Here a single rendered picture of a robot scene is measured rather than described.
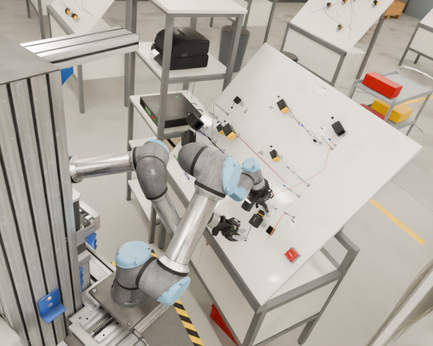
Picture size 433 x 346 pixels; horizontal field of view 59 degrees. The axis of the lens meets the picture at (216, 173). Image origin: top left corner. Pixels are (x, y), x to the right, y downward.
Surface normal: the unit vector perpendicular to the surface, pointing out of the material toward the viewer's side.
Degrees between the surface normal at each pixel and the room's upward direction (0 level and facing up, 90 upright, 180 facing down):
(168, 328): 0
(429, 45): 90
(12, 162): 90
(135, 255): 7
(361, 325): 0
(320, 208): 52
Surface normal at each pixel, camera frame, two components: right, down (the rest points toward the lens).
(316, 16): -0.53, -0.33
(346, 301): 0.16, -0.78
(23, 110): 0.78, 0.48
